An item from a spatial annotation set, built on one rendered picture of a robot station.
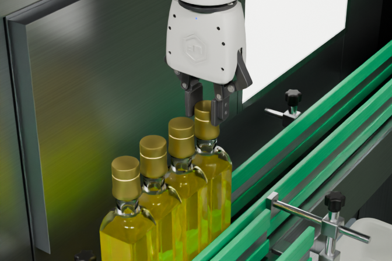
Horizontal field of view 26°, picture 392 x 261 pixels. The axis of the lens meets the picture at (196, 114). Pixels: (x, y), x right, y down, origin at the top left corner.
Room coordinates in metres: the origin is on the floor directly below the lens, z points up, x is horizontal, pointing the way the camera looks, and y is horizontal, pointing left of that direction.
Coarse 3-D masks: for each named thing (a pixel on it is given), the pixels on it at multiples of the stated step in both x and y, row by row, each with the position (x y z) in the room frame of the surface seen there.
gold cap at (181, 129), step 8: (176, 120) 0.96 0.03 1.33; (184, 120) 0.96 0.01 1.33; (176, 128) 0.94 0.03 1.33; (184, 128) 0.94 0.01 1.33; (192, 128) 0.95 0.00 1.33; (176, 136) 0.94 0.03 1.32; (184, 136) 0.94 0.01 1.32; (192, 136) 0.95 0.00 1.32; (176, 144) 0.94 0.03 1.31; (184, 144) 0.94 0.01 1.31; (192, 144) 0.95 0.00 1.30; (176, 152) 0.94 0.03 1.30; (184, 152) 0.94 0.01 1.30; (192, 152) 0.94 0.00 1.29
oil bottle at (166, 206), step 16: (144, 192) 0.90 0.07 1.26; (160, 192) 0.89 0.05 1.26; (176, 192) 0.91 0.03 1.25; (160, 208) 0.88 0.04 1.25; (176, 208) 0.90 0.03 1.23; (160, 224) 0.87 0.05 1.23; (176, 224) 0.90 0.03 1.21; (160, 240) 0.87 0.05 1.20; (176, 240) 0.90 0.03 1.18; (160, 256) 0.87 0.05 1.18; (176, 256) 0.90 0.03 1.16
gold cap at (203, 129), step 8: (200, 104) 1.00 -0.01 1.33; (208, 104) 1.00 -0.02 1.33; (200, 112) 0.98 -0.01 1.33; (208, 112) 0.98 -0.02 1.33; (200, 120) 0.99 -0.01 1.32; (208, 120) 0.98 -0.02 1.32; (200, 128) 0.98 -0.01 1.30; (208, 128) 0.98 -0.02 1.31; (216, 128) 0.99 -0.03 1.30; (200, 136) 0.98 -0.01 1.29; (208, 136) 0.98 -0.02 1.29; (216, 136) 0.99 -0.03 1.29
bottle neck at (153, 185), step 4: (144, 176) 0.90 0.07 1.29; (164, 176) 0.91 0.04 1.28; (144, 180) 0.90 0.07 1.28; (148, 180) 0.89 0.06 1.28; (152, 180) 0.89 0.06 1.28; (156, 180) 0.89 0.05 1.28; (160, 180) 0.90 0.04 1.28; (164, 180) 0.91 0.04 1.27; (144, 184) 0.90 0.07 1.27; (148, 184) 0.89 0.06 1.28; (152, 184) 0.89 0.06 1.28; (156, 184) 0.89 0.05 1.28; (160, 184) 0.90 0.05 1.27; (164, 184) 0.90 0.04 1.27; (144, 188) 0.90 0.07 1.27; (148, 188) 0.89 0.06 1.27; (152, 188) 0.89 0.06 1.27; (156, 188) 0.89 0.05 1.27; (160, 188) 0.90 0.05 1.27; (152, 192) 0.89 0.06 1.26
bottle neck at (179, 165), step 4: (172, 156) 0.94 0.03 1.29; (172, 160) 0.95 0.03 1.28; (176, 160) 0.94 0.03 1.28; (180, 160) 0.94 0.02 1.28; (184, 160) 0.94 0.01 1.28; (188, 160) 0.94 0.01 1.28; (172, 164) 0.95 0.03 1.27; (176, 164) 0.94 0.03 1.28; (180, 164) 0.94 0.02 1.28; (184, 164) 0.94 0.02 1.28; (188, 164) 0.94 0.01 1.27; (172, 168) 0.95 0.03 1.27; (176, 168) 0.94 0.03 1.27; (180, 168) 0.94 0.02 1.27; (184, 168) 0.94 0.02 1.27; (188, 168) 0.94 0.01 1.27
